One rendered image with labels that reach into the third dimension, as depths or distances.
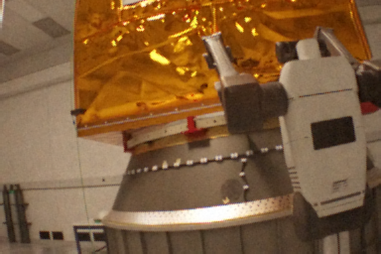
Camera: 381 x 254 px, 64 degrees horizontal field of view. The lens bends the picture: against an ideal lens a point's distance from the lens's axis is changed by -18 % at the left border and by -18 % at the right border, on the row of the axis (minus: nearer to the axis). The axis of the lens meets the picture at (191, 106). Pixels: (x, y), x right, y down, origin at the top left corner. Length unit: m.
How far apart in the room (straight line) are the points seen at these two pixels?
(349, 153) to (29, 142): 9.12
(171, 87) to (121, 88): 0.32
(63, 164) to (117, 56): 6.80
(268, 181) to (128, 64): 1.09
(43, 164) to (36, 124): 1.08
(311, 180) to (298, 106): 0.19
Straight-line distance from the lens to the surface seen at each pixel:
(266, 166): 1.85
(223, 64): 1.19
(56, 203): 9.12
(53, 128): 9.17
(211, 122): 1.98
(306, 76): 0.92
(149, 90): 2.14
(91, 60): 2.40
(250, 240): 1.75
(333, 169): 0.91
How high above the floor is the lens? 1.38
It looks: 12 degrees up
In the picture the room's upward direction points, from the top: 8 degrees counter-clockwise
